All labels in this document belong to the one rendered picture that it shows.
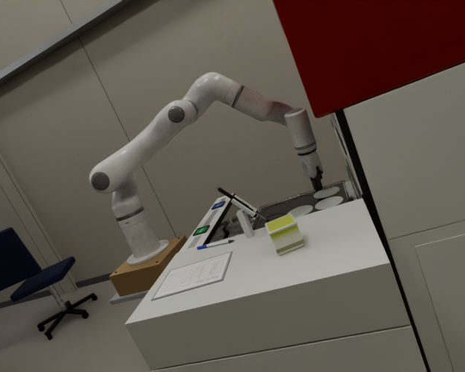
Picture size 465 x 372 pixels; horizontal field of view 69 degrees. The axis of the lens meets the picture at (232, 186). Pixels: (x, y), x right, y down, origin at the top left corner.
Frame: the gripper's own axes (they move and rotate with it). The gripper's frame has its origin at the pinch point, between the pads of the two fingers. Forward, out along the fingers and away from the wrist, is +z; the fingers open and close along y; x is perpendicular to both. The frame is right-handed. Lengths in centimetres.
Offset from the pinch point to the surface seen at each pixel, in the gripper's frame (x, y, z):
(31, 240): -238, -320, 57
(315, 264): -31, 58, -13
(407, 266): -0.5, 45.3, 13.8
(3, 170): -221, -325, -33
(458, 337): 6, 53, 41
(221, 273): -50, 41, -10
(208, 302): -56, 51, -12
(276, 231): -34, 47, -17
